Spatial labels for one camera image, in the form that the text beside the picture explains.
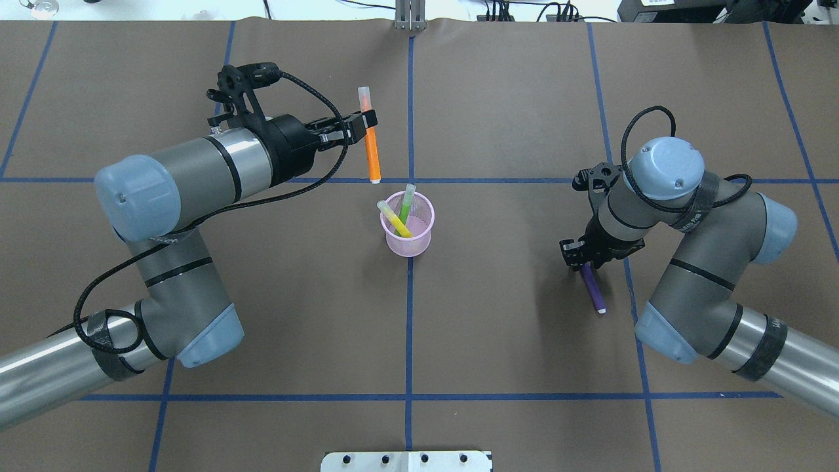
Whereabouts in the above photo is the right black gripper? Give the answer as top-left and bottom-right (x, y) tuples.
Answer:
(558, 217), (646, 269)

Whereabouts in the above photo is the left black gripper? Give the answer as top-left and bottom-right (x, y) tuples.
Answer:
(265, 109), (378, 184)

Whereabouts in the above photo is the purple highlighter pen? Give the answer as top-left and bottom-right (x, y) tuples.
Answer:
(579, 263), (608, 315)

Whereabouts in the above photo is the orange highlighter pen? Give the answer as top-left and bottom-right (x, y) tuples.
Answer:
(359, 87), (381, 184)

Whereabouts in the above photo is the green highlighter pen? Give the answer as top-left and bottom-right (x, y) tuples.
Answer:
(399, 183), (416, 226)

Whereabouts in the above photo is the yellow highlighter pen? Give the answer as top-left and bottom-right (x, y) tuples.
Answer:
(377, 200), (413, 239)

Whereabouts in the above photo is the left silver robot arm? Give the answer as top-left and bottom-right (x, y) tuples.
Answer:
(2, 106), (378, 429)

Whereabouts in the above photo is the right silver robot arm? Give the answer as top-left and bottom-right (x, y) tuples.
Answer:
(560, 137), (838, 418)

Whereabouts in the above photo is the pink mesh pen holder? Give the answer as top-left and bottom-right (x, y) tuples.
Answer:
(378, 191), (435, 258)

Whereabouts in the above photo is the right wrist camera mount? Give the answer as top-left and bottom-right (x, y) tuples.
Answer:
(572, 162), (623, 213)

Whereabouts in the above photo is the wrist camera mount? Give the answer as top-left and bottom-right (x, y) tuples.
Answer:
(572, 162), (623, 213)
(206, 62), (279, 134)

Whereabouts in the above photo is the aluminium frame post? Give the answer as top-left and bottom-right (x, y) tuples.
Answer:
(393, 0), (427, 32)

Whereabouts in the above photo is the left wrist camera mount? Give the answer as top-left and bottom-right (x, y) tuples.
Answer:
(206, 62), (279, 134)

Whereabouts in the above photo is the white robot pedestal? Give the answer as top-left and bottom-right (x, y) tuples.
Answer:
(320, 450), (494, 471)

